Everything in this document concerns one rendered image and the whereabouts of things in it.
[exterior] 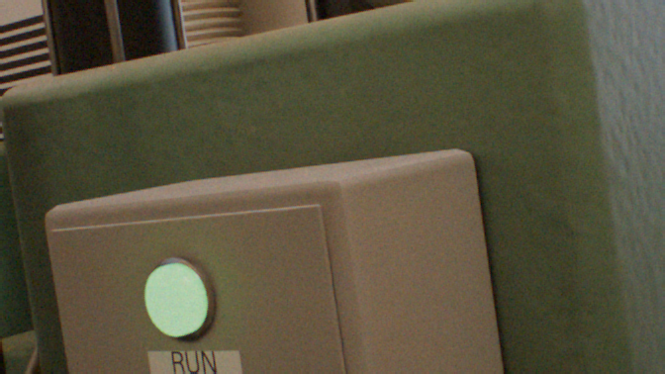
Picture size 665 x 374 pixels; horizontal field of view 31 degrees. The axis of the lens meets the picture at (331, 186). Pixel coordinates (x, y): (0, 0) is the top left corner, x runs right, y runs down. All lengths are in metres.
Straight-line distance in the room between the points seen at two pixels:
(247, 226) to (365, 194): 0.03
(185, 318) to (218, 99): 0.09
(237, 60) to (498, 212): 0.09
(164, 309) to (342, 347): 0.05
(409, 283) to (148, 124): 0.13
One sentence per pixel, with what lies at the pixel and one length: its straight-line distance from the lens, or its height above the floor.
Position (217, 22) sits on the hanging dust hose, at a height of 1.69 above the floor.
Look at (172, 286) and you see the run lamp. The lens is 0.29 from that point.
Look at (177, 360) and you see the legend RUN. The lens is 0.30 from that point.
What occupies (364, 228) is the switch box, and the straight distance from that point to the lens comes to 0.27.
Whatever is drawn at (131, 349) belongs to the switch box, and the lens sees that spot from 0.31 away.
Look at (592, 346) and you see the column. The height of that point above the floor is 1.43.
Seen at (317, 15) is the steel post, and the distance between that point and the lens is 1.99.
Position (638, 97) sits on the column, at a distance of 0.33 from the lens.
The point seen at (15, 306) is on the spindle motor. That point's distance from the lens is 0.57.
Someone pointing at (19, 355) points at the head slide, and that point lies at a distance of 0.51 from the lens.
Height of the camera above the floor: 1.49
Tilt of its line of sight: 3 degrees down
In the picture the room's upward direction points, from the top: 8 degrees counter-clockwise
